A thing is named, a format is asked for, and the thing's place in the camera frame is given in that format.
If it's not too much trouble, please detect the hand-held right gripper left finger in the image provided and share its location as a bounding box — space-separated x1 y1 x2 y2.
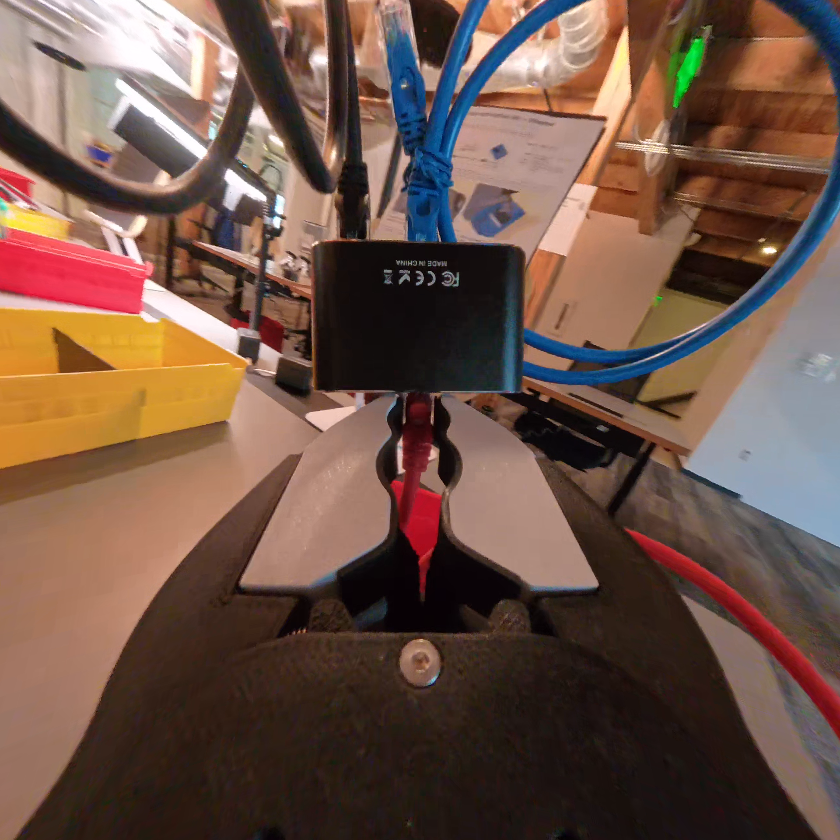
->
238 394 404 595

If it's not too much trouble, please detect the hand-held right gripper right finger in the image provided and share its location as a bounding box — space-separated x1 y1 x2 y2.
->
434 395 601 596

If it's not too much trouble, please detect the red ethernet cable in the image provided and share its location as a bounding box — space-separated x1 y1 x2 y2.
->
392 392 840 744

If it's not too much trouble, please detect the black ethernet switch box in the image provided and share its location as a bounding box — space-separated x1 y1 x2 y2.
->
311 240 527 395

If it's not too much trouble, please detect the black ethernet cable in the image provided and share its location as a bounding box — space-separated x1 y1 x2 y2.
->
0 0 372 241

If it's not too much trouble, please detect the blue ethernet cable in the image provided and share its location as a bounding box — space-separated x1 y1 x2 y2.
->
375 0 840 389

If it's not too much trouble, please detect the long wooden table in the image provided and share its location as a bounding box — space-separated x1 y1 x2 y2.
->
521 375 697 519

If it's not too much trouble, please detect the black light stand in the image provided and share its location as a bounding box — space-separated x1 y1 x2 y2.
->
235 161 287 364

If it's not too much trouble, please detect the black bin divider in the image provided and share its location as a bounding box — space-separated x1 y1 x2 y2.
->
52 327 119 374

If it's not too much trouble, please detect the white instruction poster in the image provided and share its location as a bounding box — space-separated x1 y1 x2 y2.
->
369 105 608 257

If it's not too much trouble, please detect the LED light panel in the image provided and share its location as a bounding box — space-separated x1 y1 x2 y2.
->
105 79 283 204

